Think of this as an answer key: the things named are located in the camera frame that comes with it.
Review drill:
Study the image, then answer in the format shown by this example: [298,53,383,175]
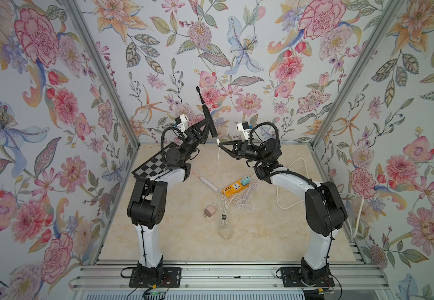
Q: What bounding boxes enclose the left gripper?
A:
[176,122,210,166]

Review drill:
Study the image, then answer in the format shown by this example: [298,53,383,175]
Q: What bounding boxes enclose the black electric toothbrush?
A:
[196,86,218,138]

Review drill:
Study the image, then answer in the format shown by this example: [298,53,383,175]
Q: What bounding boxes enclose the teal USB charger plug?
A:
[240,176,251,186]

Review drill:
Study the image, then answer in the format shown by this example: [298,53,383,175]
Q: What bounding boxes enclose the orange power strip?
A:
[222,179,249,198]

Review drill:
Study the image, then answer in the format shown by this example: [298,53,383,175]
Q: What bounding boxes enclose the white pink electric toothbrush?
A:
[191,171,221,194]

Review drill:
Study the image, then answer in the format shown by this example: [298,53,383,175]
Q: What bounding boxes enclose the pinkish white USB cable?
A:
[229,182,264,211]

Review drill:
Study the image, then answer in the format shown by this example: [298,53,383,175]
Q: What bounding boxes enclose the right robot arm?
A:
[217,122,348,286]

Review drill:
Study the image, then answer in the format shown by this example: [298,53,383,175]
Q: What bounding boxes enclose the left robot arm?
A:
[127,119,217,282]

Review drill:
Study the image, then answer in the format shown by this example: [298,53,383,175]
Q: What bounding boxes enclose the black white checkerboard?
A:
[131,144,172,183]

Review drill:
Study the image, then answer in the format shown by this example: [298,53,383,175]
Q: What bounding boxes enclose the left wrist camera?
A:
[174,114,189,132]

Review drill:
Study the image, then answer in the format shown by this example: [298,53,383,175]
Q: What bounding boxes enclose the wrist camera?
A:
[236,121,252,141]
[174,114,189,132]

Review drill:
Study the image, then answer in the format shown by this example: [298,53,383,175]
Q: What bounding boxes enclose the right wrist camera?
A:
[236,121,252,141]

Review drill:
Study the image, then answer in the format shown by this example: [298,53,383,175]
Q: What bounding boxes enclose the white power strip cord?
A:
[274,157,366,239]

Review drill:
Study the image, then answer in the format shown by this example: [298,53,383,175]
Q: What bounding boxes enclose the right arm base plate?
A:
[275,265,335,289]

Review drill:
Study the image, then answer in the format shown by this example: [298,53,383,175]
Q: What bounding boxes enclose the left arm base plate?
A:
[129,265,182,288]

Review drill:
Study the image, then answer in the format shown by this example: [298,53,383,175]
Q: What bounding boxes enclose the aluminium front rail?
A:
[69,261,394,300]

